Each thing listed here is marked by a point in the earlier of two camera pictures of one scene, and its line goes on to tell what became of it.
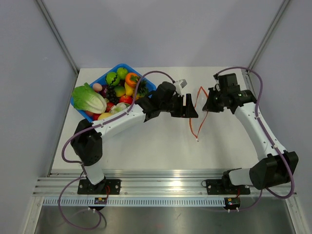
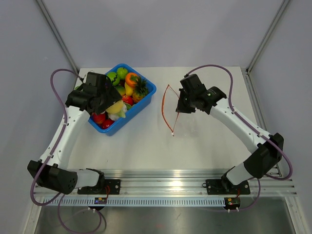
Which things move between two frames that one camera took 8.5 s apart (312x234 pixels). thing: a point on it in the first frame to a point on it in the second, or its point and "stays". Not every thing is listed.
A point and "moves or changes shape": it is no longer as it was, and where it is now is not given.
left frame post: (59, 36) stays
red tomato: (96, 116) stays
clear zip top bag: (196, 124) moves or changes shape
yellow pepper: (128, 90) stays
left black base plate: (106, 186) stays
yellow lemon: (104, 115) to (115, 108)
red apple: (128, 99) stays
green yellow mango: (120, 91) stays
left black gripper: (187, 111) to (113, 97)
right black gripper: (209, 106) to (181, 108)
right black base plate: (224, 186) stays
